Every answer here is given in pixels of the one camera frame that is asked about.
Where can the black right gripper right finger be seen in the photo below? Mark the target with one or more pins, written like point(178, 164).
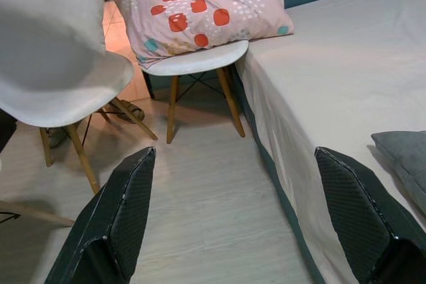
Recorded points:
point(362, 217)

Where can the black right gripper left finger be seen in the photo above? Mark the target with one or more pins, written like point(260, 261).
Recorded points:
point(113, 227)

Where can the grey pillow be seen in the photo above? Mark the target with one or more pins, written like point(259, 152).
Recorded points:
point(406, 157)

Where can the white chair with wooden legs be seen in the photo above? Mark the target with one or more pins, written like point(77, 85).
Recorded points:
point(53, 64)
point(199, 61)

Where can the pink pillow with red spots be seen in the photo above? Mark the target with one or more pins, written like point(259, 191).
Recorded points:
point(199, 11)

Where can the brown sandal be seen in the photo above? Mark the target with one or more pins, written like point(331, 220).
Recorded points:
point(124, 114)

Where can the bed with white sheet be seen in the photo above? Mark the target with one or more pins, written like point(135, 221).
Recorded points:
point(333, 74)

